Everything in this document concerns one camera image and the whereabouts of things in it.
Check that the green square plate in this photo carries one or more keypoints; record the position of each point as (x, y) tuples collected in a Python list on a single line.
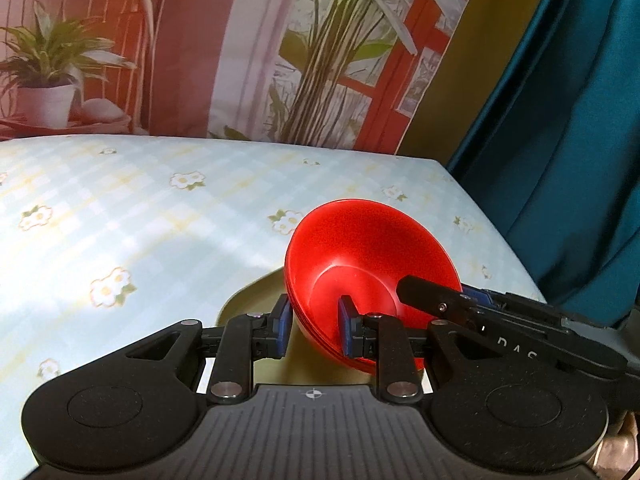
[(250, 300)]

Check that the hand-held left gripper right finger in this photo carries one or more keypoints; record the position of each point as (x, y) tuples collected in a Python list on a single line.
[(345, 330)]

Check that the printed plant wall cloth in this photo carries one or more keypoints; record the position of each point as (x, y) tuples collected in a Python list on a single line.
[(200, 45)]

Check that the floral checked tablecloth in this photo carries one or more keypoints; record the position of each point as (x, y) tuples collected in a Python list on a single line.
[(125, 220)]

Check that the teal curtain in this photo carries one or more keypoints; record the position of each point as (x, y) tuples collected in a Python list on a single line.
[(565, 135)]

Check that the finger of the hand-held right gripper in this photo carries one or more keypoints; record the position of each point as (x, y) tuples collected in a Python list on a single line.
[(477, 296), (430, 295)]

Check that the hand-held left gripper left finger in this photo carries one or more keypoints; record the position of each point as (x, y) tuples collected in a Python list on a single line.
[(283, 325)]

